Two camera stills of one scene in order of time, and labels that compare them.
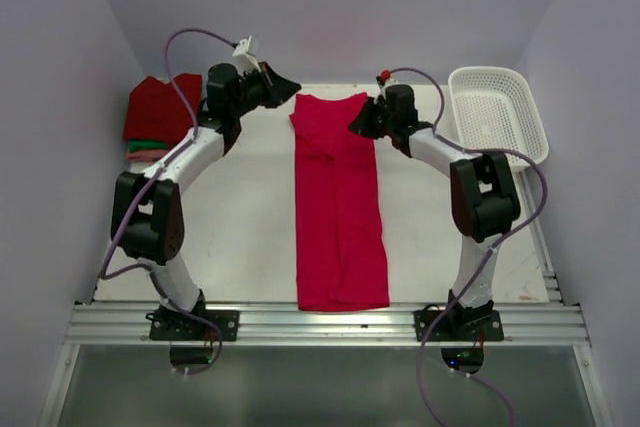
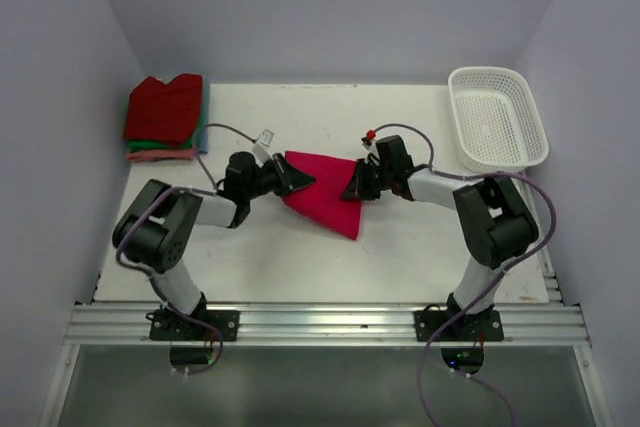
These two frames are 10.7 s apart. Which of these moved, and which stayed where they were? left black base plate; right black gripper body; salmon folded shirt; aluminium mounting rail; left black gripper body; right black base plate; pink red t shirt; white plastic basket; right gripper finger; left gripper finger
Moved: left gripper finger; right black gripper body; right gripper finger; left black gripper body; pink red t shirt
Stayed: aluminium mounting rail; salmon folded shirt; right black base plate; white plastic basket; left black base plate
